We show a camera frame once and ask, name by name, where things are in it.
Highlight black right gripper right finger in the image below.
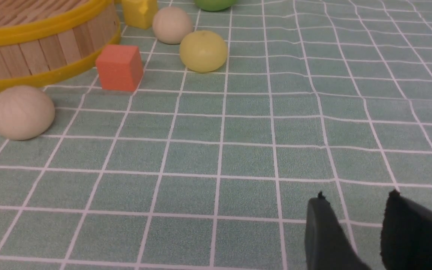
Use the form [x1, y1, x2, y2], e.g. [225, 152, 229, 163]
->
[380, 190, 432, 270]

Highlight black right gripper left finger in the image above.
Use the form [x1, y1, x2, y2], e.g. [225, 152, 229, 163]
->
[305, 191, 370, 270]

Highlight yellow bun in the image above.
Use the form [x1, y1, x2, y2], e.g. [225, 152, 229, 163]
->
[179, 30, 228, 72]

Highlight white bun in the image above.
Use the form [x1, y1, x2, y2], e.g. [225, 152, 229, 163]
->
[152, 6, 194, 45]
[0, 85, 56, 141]

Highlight white bun front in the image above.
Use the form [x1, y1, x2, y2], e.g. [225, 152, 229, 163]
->
[0, 85, 56, 141]

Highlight bamboo steamer tray yellow rims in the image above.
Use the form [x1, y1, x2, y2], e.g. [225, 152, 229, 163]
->
[0, 0, 120, 91]

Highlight green checkered tablecloth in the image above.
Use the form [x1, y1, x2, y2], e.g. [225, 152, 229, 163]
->
[0, 0, 432, 270]

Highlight green apple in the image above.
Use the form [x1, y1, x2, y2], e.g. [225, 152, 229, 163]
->
[194, 0, 237, 12]

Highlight orange foam cube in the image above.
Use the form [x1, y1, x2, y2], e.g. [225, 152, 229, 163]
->
[96, 44, 144, 92]

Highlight yellow foam block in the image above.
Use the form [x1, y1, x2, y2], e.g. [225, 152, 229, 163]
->
[121, 0, 158, 29]

